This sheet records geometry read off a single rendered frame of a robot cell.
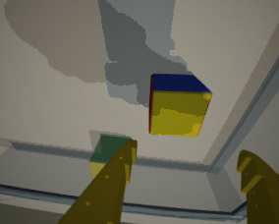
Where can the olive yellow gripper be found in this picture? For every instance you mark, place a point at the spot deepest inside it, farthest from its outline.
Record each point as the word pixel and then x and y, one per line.
pixel 102 200

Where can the grey side wall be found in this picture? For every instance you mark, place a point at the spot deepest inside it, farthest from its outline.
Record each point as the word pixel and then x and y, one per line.
pixel 257 133

